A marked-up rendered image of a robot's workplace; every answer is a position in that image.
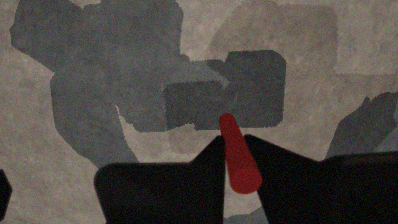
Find red peg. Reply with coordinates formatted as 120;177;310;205
219;113;262;194

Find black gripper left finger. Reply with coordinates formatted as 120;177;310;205
93;135;226;224

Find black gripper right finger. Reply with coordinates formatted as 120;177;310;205
244;134;398;224

